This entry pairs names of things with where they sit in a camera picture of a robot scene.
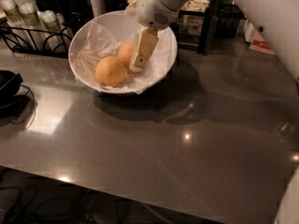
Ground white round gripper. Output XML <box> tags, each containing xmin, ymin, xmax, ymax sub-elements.
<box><xmin>125</xmin><ymin>0</ymin><xmax>178</xmax><ymax>73</ymax></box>

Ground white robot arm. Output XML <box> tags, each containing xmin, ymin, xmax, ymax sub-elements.
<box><xmin>126</xmin><ymin>0</ymin><xmax>299</xmax><ymax>224</ymax></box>

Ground back right orange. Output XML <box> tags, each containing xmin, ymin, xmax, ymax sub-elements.
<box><xmin>118</xmin><ymin>42</ymin><xmax>134</xmax><ymax>69</ymax></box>

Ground orange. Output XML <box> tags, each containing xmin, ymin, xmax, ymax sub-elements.
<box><xmin>95</xmin><ymin>56</ymin><xmax>126</xmax><ymax>87</ymax></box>
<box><xmin>118</xmin><ymin>42</ymin><xmax>134</xmax><ymax>69</ymax></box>

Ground clear plastic bowl liner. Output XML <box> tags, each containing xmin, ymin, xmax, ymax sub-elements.
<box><xmin>74</xmin><ymin>17</ymin><xmax>174</xmax><ymax>95</ymax></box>

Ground white bowl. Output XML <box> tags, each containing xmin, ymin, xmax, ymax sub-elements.
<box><xmin>67</xmin><ymin>9</ymin><xmax>178</xmax><ymax>96</ymax></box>

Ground front left orange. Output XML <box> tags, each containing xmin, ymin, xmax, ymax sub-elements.
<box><xmin>95</xmin><ymin>56</ymin><xmax>126</xmax><ymax>87</ymax></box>

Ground white cylinder container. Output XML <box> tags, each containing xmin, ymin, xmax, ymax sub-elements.
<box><xmin>86</xmin><ymin>0</ymin><xmax>107</xmax><ymax>19</ymax></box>

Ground white sachet packets right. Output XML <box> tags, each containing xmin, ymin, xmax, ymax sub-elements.
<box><xmin>182</xmin><ymin>0</ymin><xmax>211</xmax><ymax>12</ymax></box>

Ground paper cup stack right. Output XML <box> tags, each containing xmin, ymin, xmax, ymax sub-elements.
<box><xmin>40</xmin><ymin>10</ymin><xmax>64</xmax><ymax>53</ymax></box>

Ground paper cup stack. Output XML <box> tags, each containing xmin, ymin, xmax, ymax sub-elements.
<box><xmin>40</xmin><ymin>10</ymin><xmax>64</xmax><ymax>53</ymax></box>
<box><xmin>19</xmin><ymin>3</ymin><xmax>40</xmax><ymax>29</ymax></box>
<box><xmin>0</xmin><ymin>0</ymin><xmax>22</xmax><ymax>28</ymax></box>

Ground black mesh basket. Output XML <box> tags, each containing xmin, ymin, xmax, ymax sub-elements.
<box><xmin>215</xmin><ymin>4</ymin><xmax>244</xmax><ymax>38</ymax></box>

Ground white appliance with lid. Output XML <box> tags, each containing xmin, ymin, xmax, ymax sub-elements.
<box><xmin>243</xmin><ymin>20</ymin><xmax>254</xmax><ymax>43</ymax></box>

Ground paper cup stack middle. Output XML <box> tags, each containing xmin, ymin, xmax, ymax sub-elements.
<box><xmin>19</xmin><ymin>3</ymin><xmax>40</xmax><ymax>29</ymax></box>

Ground red white packet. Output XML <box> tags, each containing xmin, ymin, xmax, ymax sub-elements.
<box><xmin>249</xmin><ymin>32</ymin><xmax>275</xmax><ymax>55</ymax></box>

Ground paper cup stack left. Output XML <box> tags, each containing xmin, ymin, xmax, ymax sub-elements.
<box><xmin>0</xmin><ymin>0</ymin><xmax>22</xmax><ymax>28</ymax></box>

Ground black tray object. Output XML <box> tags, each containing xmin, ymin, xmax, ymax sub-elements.
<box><xmin>0</xmin><ymin>70</ymin><xmax>23</xmax><ymax>101</ymax></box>

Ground black wire cup rack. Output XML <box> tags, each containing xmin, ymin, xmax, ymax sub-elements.
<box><xmin>0</xmin><ymin>13</ymin><xmax>78</xmax><ymax>58</ymax></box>

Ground floor cables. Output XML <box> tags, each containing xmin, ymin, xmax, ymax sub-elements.
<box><xmin>0</xmin><ymin>166</ymin><xmax>176</xmax><ymax>224</ymax></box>

